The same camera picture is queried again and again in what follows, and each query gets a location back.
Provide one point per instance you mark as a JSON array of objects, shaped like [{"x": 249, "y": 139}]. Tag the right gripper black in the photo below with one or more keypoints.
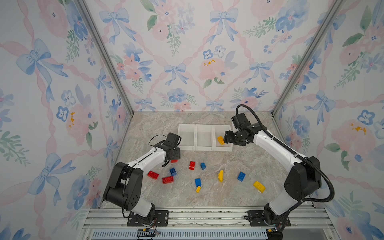
[{"x": 227, "y": 137}]

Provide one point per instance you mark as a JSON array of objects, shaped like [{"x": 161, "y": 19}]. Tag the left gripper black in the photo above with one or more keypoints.
[{"x": 177, "y": 153}]

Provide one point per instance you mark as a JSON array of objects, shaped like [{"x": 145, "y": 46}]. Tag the white bin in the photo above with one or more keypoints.
[
  {"x": 219, "y": 132},
  {"x": 204, "y": 138},
  {"x": 187, "y": 134}
]

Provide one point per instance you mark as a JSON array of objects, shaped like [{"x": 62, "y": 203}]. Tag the long red lego brick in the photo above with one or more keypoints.
[{"x": 167, "y": 180}]

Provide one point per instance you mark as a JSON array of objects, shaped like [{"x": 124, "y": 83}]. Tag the red curved lego brick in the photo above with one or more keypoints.
[{"x": 153, "y": 175}]

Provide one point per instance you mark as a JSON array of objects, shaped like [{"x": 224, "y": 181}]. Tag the yellow long lego brick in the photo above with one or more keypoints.
[{"x": 260, "y": 187}]

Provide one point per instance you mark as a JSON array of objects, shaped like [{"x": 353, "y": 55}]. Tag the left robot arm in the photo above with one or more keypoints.
[{"x": 124, "y": 186}]

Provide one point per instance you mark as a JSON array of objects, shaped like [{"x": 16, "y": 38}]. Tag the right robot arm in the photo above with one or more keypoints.
[{"x": 302, "y": 180}]

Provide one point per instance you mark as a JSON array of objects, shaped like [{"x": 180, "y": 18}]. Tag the red square lego brick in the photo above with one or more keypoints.
[{"x": 192, "y": 165}]

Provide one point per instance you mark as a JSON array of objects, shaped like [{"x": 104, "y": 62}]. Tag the yellow curved lego brick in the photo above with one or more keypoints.
[{"x": 221, "y": 176}]

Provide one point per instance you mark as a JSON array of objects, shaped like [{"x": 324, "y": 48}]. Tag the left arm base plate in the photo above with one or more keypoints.
[{"x": 156, "y": 218}]

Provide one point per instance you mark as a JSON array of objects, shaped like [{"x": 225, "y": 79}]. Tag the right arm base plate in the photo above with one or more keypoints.
[{"x": 261, "y": 218}]

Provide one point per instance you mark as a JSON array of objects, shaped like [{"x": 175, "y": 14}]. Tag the aluminium rail frame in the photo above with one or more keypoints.
[{"x": 215, "y": 223}]

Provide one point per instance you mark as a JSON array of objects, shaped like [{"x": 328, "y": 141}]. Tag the right aluminium corner post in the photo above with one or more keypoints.
[{"x": 321, "y": 32}]

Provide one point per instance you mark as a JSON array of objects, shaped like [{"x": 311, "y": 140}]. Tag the aluminium corner post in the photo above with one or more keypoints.
[
  {"x": 321, "y": 32},
  {"x": 90, "y": 24}
]

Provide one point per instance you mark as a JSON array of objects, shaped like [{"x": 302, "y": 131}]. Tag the left aluminium corner post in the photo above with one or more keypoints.
[{"x": 90, "y": 24}]

